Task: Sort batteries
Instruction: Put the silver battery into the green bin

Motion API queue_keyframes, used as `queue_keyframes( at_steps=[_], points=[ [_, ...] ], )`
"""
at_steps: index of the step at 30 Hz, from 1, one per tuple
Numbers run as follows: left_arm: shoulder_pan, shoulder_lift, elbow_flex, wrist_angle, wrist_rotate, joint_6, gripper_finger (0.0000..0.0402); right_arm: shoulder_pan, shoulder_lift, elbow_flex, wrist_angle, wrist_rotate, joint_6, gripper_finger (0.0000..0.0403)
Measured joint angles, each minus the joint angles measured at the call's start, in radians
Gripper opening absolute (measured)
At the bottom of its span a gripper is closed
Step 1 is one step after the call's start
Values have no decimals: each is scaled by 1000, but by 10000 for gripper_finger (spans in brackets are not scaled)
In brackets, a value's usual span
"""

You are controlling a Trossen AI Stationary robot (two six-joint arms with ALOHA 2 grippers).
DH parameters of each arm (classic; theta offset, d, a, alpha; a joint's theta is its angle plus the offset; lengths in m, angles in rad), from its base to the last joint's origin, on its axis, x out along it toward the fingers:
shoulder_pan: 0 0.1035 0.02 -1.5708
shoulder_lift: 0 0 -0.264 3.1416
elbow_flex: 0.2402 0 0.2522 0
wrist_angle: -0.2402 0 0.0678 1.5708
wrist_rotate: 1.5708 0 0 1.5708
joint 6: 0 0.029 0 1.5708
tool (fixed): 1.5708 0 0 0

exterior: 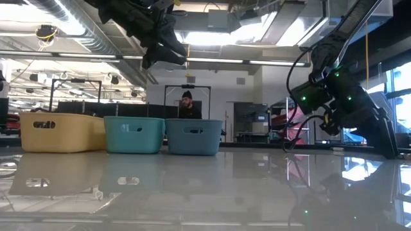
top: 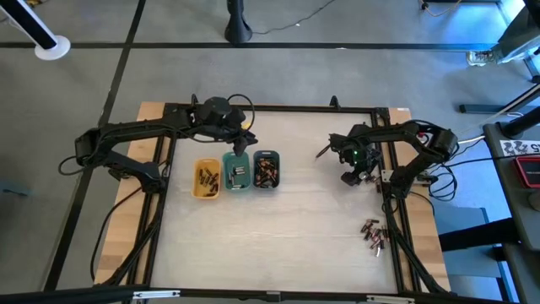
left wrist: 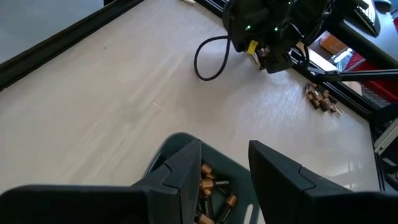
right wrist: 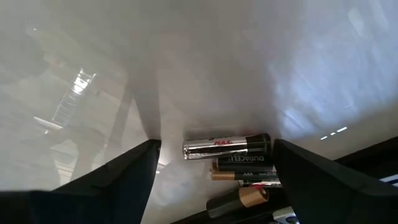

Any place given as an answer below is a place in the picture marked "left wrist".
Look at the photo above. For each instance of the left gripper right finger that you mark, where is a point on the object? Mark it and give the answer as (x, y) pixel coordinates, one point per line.
(311, 205)

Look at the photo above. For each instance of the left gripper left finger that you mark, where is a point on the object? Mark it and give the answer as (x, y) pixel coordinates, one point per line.
(93, 205)

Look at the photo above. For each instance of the blue-grey plastic bin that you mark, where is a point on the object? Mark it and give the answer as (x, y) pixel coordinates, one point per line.
(239, 177)

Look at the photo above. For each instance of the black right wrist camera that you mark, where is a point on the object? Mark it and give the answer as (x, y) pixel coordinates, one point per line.
(245, 21)

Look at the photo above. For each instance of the black aluminium table frame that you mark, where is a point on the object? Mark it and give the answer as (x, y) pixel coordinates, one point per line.
(46, 49)

